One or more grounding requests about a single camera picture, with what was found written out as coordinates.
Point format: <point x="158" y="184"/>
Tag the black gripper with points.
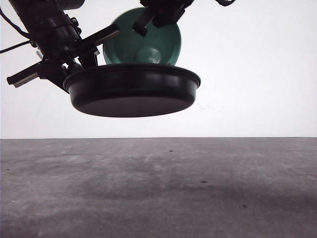
<point x="64" y="53"/>
<point x="163" y="12"/>

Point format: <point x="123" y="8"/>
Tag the mint green bowl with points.
<point x="160" y="45"/>

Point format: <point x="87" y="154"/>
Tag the black pan with mint handle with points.
<point x="132" y="90"/>

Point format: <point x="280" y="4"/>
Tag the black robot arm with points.
<point x="35" y="14"/>

